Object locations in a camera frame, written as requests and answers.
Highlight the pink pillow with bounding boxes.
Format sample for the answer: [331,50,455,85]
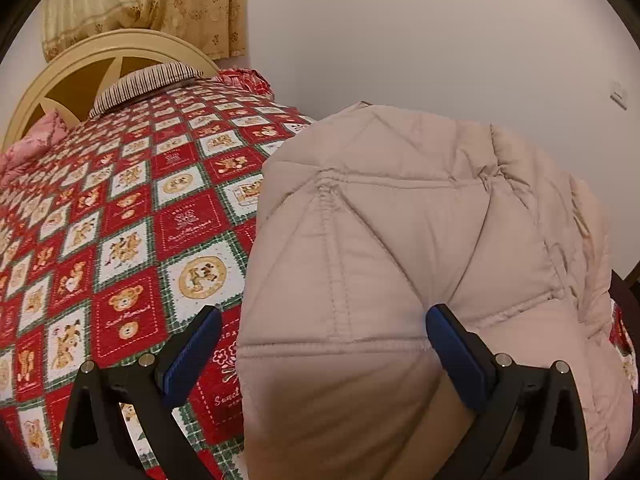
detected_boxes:
[0,108,68,171]

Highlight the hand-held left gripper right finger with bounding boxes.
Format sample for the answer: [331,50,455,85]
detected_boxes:
[425,303,591,480]

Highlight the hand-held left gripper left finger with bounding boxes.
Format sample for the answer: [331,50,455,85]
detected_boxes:
[57,305,223,480]

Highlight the striped pillow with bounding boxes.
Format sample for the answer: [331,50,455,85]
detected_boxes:
[87,61,207,118]

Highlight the red ruffled pillow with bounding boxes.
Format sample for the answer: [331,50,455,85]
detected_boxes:
[216,67,276,101]

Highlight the red printed bear quilt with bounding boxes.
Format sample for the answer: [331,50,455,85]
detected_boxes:
[0,77,640,480]

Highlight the beige floral curtain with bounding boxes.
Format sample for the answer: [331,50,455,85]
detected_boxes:
[41,0,249,63]

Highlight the cream wooden headboard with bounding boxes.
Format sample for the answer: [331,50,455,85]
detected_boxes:
[0,29,221,156]

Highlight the beige quilted down jacket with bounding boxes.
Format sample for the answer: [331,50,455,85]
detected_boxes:
[235,101,632,480]

